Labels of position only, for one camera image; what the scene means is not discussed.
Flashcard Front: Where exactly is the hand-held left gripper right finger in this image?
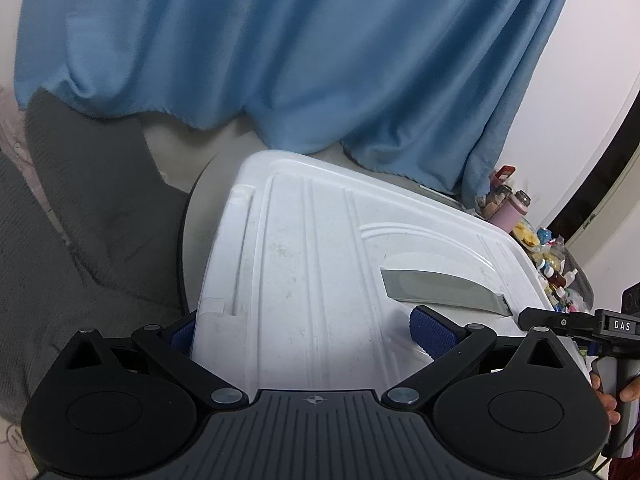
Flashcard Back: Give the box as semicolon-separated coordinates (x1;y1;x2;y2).
382;306;582;408

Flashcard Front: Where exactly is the person's right hand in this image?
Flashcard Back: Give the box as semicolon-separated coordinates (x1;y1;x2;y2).
589;367;640;428

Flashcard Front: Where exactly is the grey knitted blanket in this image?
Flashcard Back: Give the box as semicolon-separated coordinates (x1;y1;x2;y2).
0;150;188;421

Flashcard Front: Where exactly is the group of small medicine bottles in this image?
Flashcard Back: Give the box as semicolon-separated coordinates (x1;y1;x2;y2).
531;250;587;312

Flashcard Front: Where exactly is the red garment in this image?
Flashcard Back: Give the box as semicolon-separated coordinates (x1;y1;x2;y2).
606;437;640;480

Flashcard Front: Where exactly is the dark door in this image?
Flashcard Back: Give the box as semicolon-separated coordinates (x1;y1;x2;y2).
545;144;640;242

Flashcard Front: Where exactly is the black cable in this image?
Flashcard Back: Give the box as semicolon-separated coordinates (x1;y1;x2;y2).
599;422;638;461

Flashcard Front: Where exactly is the blue curtain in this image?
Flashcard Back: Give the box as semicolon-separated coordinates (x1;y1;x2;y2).
12;0;583;202

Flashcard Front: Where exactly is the pink thermos bottle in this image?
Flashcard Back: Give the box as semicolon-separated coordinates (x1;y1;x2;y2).
491;190;532;234

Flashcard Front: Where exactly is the white plastic bin lid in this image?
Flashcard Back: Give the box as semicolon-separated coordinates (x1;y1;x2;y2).
191;149;589;397

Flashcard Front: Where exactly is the red box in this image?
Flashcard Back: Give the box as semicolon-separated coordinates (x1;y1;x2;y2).
491;163;517;187

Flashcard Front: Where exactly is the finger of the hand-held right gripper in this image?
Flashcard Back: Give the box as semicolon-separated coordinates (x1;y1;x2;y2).
517;306;601;337

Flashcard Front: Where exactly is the dark grey sofa cushion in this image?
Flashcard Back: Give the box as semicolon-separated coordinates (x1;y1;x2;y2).
24;87;193;311

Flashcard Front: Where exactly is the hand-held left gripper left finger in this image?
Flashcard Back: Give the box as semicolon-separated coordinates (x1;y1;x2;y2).
47;310;249;408

